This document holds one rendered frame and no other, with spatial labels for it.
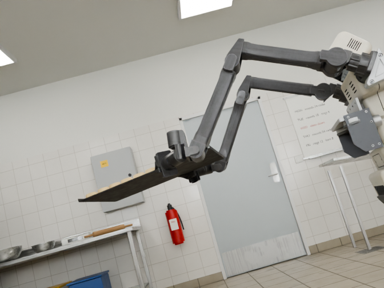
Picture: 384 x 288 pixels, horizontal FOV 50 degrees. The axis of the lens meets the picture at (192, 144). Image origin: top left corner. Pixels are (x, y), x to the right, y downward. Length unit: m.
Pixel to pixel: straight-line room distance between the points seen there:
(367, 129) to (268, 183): 3.67
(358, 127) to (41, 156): 4.49
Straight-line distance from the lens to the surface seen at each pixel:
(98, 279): 4.71
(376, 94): 1.82
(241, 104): 2.08
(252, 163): 5.32
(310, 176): 5.42
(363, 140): 1.72
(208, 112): 1.56
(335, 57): 1.63
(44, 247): 5.06
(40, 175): 5.58
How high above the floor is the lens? 0.73
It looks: 11 degrees up
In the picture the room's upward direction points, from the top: 16 degrees counter-clockwise
